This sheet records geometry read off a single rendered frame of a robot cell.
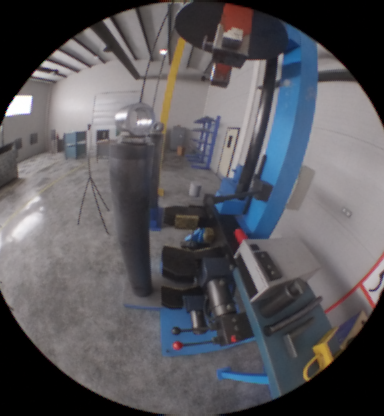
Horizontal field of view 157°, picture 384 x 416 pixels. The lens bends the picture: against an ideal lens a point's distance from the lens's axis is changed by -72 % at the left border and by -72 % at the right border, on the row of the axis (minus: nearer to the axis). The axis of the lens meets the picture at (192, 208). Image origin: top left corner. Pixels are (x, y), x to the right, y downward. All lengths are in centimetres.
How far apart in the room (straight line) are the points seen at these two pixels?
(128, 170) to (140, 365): 154
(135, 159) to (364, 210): 230
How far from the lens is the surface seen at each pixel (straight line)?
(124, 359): 158
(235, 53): 54
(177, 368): 156
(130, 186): 63
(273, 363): 60
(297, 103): 85
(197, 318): 107
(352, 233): 221
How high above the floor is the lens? 154
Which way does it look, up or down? 30 degrees down
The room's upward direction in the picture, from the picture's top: 12 degrees clockwise
